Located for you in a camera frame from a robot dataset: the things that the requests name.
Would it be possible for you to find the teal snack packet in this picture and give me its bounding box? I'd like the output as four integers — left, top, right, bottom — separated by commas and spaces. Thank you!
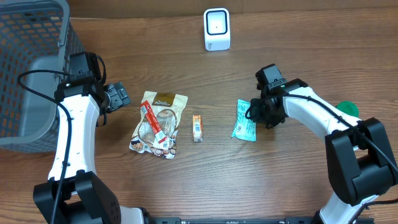
231, 99, 256, 142

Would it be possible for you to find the orange juice carton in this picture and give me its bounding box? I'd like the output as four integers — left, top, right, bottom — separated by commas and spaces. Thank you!
192, 115, 203, 142

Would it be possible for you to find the green lid jar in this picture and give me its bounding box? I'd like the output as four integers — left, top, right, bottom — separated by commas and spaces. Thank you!
336, 101, 359, 118

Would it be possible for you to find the red white snack packet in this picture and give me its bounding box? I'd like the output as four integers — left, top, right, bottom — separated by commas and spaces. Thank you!
129, 91, 188, 159

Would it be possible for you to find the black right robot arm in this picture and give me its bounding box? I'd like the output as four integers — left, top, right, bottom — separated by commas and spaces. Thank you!
245, 64, 397, 223

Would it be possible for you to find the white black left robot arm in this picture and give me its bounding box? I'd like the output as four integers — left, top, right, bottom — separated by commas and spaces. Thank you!
33, 52, 155, 224

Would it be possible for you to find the grey plastic mesh basket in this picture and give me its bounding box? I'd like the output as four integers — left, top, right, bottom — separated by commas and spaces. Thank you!
1, 0, 83, 152

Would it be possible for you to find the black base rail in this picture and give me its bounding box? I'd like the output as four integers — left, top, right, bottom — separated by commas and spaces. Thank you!
152, 217, 376, 224

